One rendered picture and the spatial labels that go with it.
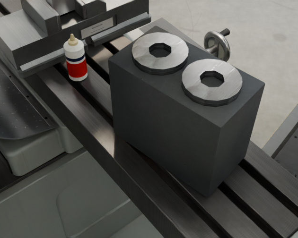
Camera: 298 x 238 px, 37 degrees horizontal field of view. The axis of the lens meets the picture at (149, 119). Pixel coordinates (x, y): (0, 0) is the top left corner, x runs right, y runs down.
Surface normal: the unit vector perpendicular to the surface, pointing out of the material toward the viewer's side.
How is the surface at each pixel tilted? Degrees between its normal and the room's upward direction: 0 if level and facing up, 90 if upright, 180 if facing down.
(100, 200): 90
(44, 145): 90
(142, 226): 0
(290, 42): 0
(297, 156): 0
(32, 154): 90
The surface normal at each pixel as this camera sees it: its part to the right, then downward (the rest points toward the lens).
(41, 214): 0.62, 0.59
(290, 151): 0.00, -0.66
